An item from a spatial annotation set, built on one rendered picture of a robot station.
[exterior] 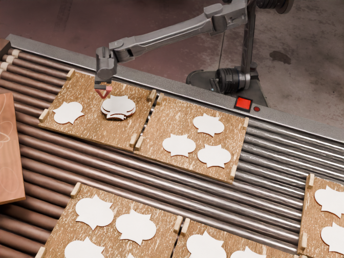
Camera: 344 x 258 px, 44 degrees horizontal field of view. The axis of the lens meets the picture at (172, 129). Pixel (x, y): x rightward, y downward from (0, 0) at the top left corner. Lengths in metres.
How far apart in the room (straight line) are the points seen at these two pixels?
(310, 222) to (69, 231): 0.87
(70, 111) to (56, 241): 0.58
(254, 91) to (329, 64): 1.06
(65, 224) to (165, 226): 0.35
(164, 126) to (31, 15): 2.46
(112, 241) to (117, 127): 0.51
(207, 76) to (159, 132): 1.37
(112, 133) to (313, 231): 0.87
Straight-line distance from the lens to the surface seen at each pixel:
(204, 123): 1.82
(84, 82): 1.97
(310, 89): 3.61
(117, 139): 1.74
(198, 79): 3.05
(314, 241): 1.65
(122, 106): 1.81
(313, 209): 1.71
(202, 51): 3.66
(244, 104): 1.97
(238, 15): 1.61
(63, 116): 1.83
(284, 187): 1.75
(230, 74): 2.87
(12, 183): 1.55
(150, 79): 2.02
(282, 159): 1.83
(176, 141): 1.74
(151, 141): 1.74
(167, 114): 1.84
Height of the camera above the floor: 2.30
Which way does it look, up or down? 50 degrees down
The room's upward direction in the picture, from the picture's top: 8 degrees clockwise
